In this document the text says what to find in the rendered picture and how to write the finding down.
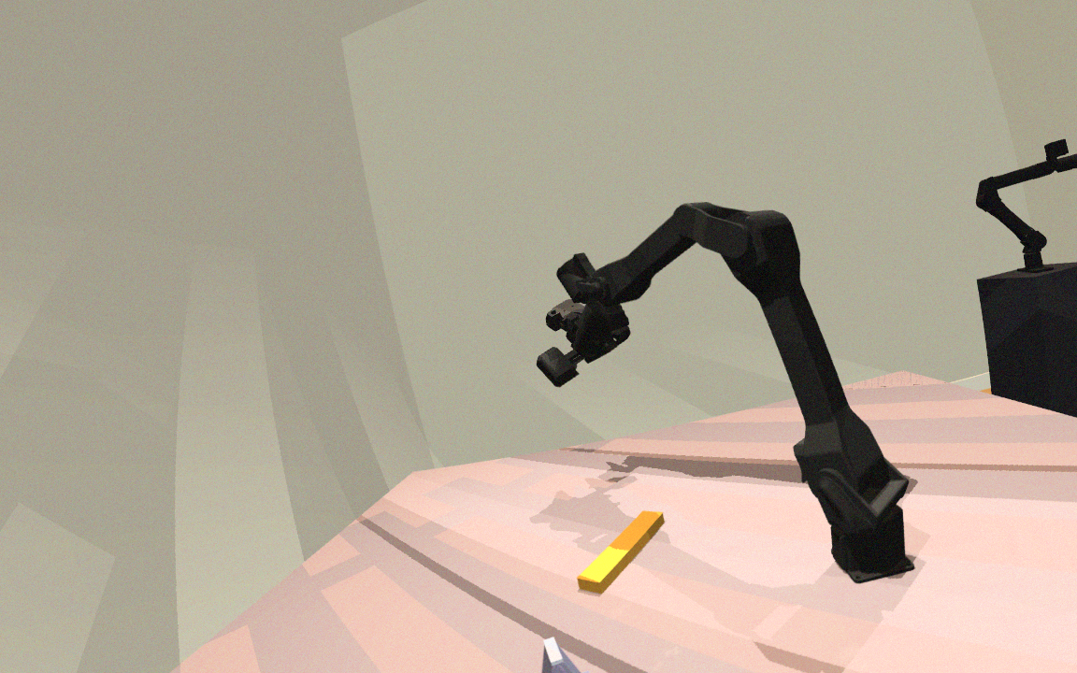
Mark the yellow bar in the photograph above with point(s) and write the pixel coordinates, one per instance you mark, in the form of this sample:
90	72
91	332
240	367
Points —
599	575

